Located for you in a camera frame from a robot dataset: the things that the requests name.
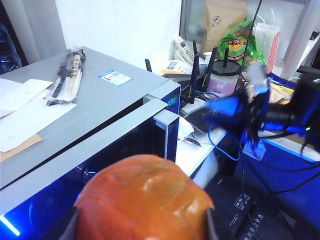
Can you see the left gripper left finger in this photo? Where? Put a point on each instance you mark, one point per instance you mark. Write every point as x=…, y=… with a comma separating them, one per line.
x=71, y=227

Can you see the blue cardboard box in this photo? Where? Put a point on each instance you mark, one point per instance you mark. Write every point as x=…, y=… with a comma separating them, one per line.
x=287, y=170

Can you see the brown paper bag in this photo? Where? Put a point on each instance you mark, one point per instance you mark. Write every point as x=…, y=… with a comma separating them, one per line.
x=222, y=22

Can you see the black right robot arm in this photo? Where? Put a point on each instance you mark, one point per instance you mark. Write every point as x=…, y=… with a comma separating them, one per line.
x=307, y=100

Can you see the black silver Midea microwave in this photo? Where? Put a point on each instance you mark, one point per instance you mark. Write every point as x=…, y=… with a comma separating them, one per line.
x=105, y=100

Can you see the wrapped chopsticks packet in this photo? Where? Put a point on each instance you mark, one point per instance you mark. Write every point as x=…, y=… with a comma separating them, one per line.
x=67, y=72

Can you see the white shopping bag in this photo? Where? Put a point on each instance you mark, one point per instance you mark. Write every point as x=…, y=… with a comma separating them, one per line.
x=271, y=40

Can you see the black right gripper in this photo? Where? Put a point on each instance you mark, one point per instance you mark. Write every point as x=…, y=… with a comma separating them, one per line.
x=255, y=110

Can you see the black box printed symbols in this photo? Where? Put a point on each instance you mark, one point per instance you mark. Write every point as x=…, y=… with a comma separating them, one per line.
x=225, y=212

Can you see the white blue paper cup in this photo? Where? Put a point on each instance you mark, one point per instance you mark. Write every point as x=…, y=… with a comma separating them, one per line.
x=185, y=127

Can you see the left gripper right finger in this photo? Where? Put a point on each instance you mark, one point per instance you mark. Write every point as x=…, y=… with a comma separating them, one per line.
x=213, y=227

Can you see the white orange small box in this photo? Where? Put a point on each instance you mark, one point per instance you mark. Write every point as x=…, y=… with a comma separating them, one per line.
x=175, y=66

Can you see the white remote control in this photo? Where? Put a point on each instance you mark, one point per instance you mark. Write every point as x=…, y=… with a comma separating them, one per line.
x=182, y=47

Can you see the small white paper sheet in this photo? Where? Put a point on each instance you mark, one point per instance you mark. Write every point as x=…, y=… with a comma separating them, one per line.
x=20, y=95

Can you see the black router with antennas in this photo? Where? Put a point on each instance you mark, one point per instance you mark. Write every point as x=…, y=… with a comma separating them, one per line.
x=193, y=82

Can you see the large white paper sheet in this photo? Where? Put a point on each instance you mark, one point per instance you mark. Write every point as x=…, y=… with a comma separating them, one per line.
x=37, y=125

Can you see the green chip bag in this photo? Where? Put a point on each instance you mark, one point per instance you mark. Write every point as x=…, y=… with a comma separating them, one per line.
x=240, y=47

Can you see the black bag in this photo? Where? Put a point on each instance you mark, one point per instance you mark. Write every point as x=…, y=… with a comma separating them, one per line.
x=10, y=50

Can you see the orange fruit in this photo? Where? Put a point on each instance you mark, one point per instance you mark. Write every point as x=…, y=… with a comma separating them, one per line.
x=142, y=200

